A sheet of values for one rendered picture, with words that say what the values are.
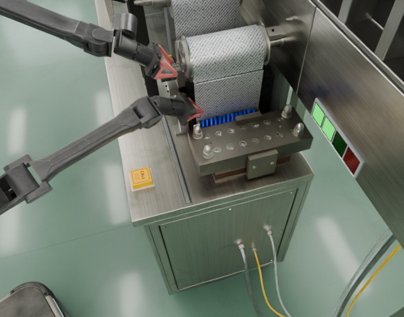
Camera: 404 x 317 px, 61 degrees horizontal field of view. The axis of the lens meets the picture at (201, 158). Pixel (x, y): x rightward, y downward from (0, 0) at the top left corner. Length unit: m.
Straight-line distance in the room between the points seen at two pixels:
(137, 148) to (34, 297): 0.95
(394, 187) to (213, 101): 0.62
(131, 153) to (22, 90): 2.20
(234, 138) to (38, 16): 0.68
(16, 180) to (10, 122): 2.21
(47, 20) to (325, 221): 1.81
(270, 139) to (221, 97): 0.22
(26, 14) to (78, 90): 2.14
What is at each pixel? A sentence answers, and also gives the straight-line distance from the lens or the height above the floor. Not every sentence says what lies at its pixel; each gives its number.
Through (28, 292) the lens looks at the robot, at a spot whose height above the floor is 0.24.
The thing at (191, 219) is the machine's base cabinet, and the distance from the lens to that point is 1.25.
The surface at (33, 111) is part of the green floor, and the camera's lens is 3.17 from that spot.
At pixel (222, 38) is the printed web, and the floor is 1.31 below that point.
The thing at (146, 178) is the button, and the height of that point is 0.92.
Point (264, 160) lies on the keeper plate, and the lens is 1.16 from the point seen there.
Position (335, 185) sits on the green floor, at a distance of 2.43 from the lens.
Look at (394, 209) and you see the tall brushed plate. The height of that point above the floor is 1.20.
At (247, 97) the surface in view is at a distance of 1.23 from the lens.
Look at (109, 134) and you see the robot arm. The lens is 0.99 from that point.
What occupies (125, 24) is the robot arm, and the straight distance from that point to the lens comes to 1.09.
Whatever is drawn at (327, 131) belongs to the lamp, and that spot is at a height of 1.18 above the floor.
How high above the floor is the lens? 1.90
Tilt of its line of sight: 51 degrees down
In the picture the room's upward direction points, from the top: 4 degrees counter-clockwise
